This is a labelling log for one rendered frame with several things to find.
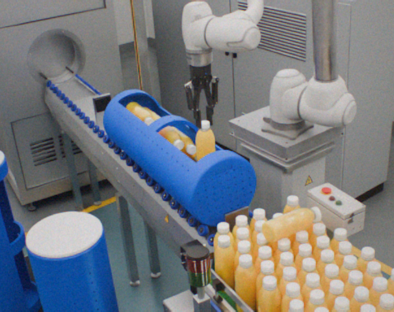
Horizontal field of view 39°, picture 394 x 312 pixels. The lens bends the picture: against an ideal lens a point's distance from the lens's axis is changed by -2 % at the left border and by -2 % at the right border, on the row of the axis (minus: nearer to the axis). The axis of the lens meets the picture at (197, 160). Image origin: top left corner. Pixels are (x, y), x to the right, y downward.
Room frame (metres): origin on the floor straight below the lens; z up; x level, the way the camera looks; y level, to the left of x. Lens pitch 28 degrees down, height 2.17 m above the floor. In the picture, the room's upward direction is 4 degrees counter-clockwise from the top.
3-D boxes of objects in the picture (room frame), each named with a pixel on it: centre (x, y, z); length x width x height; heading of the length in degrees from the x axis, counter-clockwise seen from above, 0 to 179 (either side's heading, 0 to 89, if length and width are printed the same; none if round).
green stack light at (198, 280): (1.22, 0.02, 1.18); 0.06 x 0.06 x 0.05
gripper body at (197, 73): (1.89, -0.04, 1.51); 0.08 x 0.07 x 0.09; 118
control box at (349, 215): (1.68, -0.48, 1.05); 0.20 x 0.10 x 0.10; 28
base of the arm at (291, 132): (2.34, -0.41, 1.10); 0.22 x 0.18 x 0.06; 46
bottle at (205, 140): (1.88, -0.03, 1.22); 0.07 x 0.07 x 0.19
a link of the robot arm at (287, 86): (2.32, -0.43, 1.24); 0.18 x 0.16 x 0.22; 46
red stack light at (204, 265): (1.22, 0.02, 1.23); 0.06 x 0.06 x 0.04
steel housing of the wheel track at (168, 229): (2.66, 0.36, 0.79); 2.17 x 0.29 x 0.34; 28
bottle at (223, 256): (1.49, -0.07, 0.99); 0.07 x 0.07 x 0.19
